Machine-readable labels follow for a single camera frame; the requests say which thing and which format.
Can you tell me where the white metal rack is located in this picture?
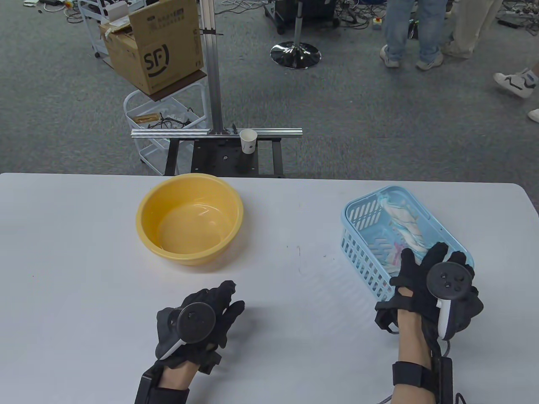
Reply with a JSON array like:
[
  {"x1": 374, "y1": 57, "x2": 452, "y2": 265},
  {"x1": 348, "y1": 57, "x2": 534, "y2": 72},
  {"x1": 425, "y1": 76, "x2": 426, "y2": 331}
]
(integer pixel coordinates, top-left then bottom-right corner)
[{"x1": 77, "y1": 0, "x2": 148, "y2": 68}]

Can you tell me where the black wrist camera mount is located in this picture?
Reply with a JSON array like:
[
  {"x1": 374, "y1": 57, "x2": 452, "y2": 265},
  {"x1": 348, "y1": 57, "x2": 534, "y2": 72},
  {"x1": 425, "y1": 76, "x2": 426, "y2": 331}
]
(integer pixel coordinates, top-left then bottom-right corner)
[
  {"x1": 135, "y1": 364, "x2": 190, "y2": 404},
  {"x1": 392, "y1": 324, "x2": 454, "y2": 404}
]

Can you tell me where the person's right hand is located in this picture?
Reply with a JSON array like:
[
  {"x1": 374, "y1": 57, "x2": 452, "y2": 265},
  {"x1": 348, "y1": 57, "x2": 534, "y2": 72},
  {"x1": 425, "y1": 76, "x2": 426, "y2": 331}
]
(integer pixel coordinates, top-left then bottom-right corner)
[{"x1": 375, "y1": 242, "x2": 484, "y2": 341}]

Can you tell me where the person's left forearm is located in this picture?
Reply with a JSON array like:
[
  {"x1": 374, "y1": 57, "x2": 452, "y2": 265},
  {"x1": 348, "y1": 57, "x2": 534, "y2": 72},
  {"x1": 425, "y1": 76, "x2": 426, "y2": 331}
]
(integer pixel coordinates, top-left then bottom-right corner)
[{"x1": 158, "y1": 364, "x2": 200, "y2": 390}]

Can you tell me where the brown wooden board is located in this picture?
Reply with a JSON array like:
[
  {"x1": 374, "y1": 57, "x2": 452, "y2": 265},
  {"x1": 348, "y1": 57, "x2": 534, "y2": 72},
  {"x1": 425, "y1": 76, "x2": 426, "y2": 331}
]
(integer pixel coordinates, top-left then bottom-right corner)
[{"x1": 143, "y1": 69, "x2": 208, "y2": 102}]

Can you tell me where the black wheeled equipment base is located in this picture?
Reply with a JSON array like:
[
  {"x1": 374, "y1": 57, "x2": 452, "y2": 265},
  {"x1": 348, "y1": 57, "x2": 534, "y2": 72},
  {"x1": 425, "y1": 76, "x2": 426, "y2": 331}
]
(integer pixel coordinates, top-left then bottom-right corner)
[{"x1": 264, "y1": 0, "x2": 339, "y2": 35}]

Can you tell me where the person's left hand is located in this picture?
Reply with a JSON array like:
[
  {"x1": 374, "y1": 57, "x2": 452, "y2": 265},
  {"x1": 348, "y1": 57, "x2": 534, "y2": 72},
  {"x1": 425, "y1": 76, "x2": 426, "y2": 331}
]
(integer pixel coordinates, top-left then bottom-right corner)
[{"x1": 156, "y1": 281, "x2": 245, "y2": 375}]

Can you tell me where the black cables bundle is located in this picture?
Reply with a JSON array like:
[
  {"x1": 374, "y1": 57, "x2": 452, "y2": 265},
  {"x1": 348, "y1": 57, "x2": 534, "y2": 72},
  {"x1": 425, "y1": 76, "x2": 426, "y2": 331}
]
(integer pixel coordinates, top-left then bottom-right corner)
[{"x1": 147, "y1": 110, "x2": 197, "y2": 130}]

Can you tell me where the person's right forearm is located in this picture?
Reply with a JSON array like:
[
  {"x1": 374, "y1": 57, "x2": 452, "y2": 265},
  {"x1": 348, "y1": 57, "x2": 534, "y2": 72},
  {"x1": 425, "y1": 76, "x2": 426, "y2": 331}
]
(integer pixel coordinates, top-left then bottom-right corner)
[{"x1": 392, "y1": 309, "x2": 434, "y2": 404}]

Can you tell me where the white pink-trimmed sock pair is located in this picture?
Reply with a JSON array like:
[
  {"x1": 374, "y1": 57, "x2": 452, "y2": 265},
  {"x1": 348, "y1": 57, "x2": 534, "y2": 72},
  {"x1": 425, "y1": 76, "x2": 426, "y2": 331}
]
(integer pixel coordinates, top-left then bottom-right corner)
[{"x1": 385, "y1": 241, "x2": 406, "y2": 266}]

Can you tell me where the brown cardboard box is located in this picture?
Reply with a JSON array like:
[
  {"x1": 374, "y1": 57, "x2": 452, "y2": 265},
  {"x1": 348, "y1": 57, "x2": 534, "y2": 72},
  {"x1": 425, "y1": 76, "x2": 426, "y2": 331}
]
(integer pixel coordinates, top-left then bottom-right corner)
[{"x1": 100, "y1": 0, "x2": 204, "y2": 95}]

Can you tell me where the aluminium profile frame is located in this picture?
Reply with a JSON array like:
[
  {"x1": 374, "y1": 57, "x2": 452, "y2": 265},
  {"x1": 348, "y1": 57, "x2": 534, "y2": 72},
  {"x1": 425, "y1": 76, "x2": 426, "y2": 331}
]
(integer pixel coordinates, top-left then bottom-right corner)
[{"x1": 131, "y1": 0, "x2": 303, "y2": 139}]

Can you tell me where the light blue plastic basket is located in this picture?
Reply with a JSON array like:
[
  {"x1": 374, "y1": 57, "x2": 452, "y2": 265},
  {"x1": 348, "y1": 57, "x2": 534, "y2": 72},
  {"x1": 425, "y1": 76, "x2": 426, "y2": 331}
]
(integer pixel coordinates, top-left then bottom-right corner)
[{"x1": 340, "y1": 186, "x2": 475, "y2": 317}]

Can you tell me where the blue-trimmed white dish cloth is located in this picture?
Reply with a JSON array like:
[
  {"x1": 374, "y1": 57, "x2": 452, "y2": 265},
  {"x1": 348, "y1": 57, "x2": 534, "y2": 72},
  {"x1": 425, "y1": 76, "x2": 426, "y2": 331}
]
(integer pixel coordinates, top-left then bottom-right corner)
[{"x1": 377, "y1": 191, "x2": 435, "y2": 254}]

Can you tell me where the yellow plastic basin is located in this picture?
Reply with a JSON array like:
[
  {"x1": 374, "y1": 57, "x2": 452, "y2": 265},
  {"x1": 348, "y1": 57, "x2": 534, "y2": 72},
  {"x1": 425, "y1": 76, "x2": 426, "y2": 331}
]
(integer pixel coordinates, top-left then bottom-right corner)
[{"x1": 136, "y1": 173, "x2": 245, "y2": 266}]

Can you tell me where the tangle of floor cables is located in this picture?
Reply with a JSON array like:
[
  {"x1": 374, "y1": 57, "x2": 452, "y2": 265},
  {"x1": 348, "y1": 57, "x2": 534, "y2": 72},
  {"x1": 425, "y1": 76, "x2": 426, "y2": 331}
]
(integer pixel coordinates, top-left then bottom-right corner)
[
  {"x1": 335, "y1": 0, "x2": 390, "y2": 30},
  {"x1": 496, "y1": 0, "x2": 539, "y2": 34}
]

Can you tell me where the white wire cart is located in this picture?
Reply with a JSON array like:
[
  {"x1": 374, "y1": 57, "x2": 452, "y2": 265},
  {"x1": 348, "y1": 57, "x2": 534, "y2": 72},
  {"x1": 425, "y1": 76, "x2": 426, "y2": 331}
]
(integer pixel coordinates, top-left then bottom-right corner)
[{"x1": 123, "y1": 82, "x2": 209, "y2": 175}]

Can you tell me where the dark grey white controller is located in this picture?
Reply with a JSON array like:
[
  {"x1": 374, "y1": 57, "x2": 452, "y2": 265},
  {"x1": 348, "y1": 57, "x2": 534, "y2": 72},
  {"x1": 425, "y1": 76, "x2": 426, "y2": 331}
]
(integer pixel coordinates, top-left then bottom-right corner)
[
  {"x1": 157, "y1": 302, "x2": 217, "y2": 361},
  {"x1": 426, "y1": 262, "x2": 473, "y2": 340}
]

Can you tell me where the white paper cup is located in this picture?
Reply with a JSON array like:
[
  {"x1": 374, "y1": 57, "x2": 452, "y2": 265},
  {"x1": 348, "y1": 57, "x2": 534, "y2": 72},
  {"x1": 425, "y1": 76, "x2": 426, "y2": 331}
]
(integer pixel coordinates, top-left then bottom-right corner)
[{"x1": 240, "y1": 129, "x2": 258, "y2": 154}]

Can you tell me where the black metal stand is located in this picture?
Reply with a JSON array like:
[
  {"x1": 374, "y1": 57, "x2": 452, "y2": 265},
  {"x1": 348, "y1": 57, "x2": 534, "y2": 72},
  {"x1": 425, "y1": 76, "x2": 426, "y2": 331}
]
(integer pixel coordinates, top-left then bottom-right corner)
[{"x1": 163, "y1": 138, "x2": 285, "y2": 178}]

